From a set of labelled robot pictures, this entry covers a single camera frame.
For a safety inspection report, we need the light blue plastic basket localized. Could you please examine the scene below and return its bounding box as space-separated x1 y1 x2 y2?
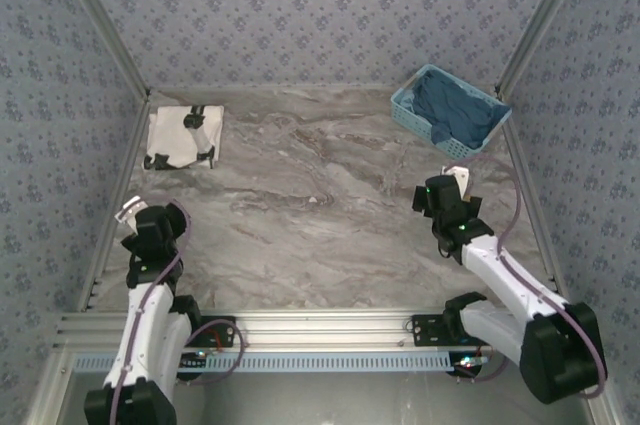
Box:
389 63 512 153

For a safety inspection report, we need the small black circuit board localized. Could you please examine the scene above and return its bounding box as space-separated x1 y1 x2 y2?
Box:
177 352 209 372
448 352 489 377

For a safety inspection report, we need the aluminium table edge rail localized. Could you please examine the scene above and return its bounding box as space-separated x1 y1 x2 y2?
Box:
77 94 152 314
502 119 572 309

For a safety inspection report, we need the light blue slotted cable duct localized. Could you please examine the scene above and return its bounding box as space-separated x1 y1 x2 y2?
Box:
73 350 451 374

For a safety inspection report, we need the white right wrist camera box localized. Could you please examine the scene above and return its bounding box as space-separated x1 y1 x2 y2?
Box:
439 164 472 196

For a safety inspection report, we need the aluminium mounting rail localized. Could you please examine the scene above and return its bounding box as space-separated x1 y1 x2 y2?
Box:
52 309 599 350

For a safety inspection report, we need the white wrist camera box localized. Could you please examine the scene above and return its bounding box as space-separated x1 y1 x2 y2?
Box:
113 196 149 224
439 164 472 196

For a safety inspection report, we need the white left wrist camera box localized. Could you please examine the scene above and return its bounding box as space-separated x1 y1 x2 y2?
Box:
113 196 149 224

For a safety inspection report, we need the blue t-shirt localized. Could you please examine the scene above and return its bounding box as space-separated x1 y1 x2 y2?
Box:
412 72 494 144

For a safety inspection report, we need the aluminium frame post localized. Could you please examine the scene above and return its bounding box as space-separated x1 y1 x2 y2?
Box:
494 0 596 94
49 0 152 97

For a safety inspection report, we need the grey metal panel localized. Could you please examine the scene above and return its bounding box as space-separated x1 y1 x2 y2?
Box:
24 349 621 425

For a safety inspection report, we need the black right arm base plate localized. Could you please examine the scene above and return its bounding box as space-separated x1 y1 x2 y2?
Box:
410 314 484 348

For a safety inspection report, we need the white t-shirt with black print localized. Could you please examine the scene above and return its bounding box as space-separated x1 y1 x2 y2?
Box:
143 104 225 171

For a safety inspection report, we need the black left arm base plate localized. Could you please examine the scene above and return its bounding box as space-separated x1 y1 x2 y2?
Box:
183 315 237 348

